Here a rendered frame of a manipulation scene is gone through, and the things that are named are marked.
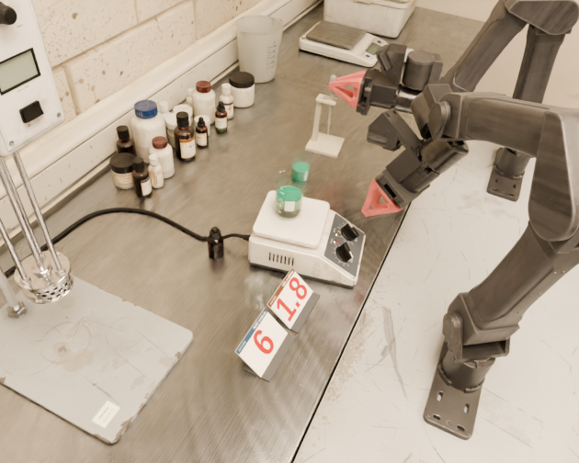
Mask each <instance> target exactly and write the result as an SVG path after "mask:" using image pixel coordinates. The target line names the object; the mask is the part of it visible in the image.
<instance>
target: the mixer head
mask: <svg viewBox="0 0 579 463"><path fill-rule="evenodd" d="M64 119H65V117H64V114H63V110H62V104H61V100H60V98H59V94H58V91H57V87H56V84H55V81H54V77H53V74H52V70H51V65H50V61H49V58H48V54H47V52H46V48H45V45H44V41H43V37H42V35H41V31H40V25H39V22H38V19H37V15H36V12H35V8H34V5H33V2H32V0H0V157H2V156H3V157H8V156H10V155H12V154H13V153H15V152H17V151H19V150H20V149H22V148H23V147H25V146H27V145H28V144H30V143H32V142H33V141H35V140H36V139H38V138H39V137H41V136H42V135H44V134H46V133H47V132H49V131H50V130H53V129H54V128H56V127H58V126H59V125H61V124H62V123H63V122H64Z"/></svg>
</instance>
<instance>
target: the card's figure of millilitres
mask: <svg viewBox="0 0 579 463"><path fill-rule="evenodd" d="M309 292H310V289H309V288H308V287H307V286H306V285H305V284H304V283H303V282H302V280H301V279H300V278H299V277H298V276H297V275H296V273H295V272H294V274H293V275H292V277H291V278H290V280H289V282H288V283H287V285H286V286H285V287H284V288H283V290H282V291H281V293H280V294H279V296H278V298H277V299H276V301H275V302H274V304H273V305H272V307H273V308H274V309H275V311H276V312H277V313H278V314H279V315H280V316H281V317H282V318H283V319H284V320H285V321H286V323H287V324H288V325H290V323H291V321H292V320H293V318H294V316H295V315H296V313H297V311H298V310H299V308H300V306H301V304H302V303H303V302H304V300H305V299H306V297H307V295H308V294H309Z"/></svg>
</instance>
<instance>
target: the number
mask: <svg viewBox="0 0 579 463"><path fill-rule="evenodd" d="M283 334H284V331H283V330H282V329H281V328H280V327H279V326H278V324H277V323H276V322H275V321H274V320H273V319H272V318H271V317H270V316H269V315H268V314H267V315H266V316H265V318H264V319H263V320H262V321H261V322H260V324H259V325H258V327H257V328H256V330H255V332H254V333H253V335H252V336H251V338H250V339H249V341H248V342H247V344H246V345H245V347H244V349H243V350H242V352H241V353H240V354H241V355H242V356H243V357H244V358H245V359H246V360H247V361H248V362H249V363H250V364H251V365H252V366H253V367H254V368H255V369H256V370H257V371H258V372H259V373H260V372H261V370H262V368H263V367H264V365H265V363H266V362H267V360H268V359H269V357H270V356H271V354H272V352H273V351H274V349H275V347H276V346H277V344H278V342H279V340H280V339H281V337H282V335H283Z"/></svg>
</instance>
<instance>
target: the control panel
mask: <svg viewBox="0 0 579 463"><path fill-rule="evenodd" d="M346 223H348V221H346V220H344V219H343V218H342V217H340V216H339V215H337V214H335V216H334V220H333V224H332V227H331V230H330V234H329V238H328V241H327V245H326V248H325V251H324V256H325V257H326V258H328V259H329V260H330V261H332V262H333V263H335V264H336V265H338V266H340V267H341V268H343V269H344V270H346V271H347V272H348V273H349V274H351V275H352V276H353V277H356V276H357V271H358V263H359V258H360V253H361V248H362V244H363V239H364V233H363V232H362V231H360V230H359V229H357V228H356V227H355V226H353V225H352V224H351V225H352V226H353V227H354V228H355V230H356V231H357V232H358V234H359V236H358V237H357V238H356V239H355V240H354V241H352V242H350V241H348V240H346V239H345V238H344V237H343V235H342V233H341V228H342V227H343V226H344V225H345V224H346ZM337 232H339V233H340V236H338V235H337V234H336V233H337ZM335 240H338V243H336V242H335ZM343 243H347V244H348V246H349V248H350V251H351V253H352V255H353V256H354V257H353V259H351V260H350V261H349V262H347V263H344V262H342V261H341V260H340V259H339V258H338V257H337V255H336V252H335V250H336V248H337V247H338V246H340V245H342V244H343Z"/></svg>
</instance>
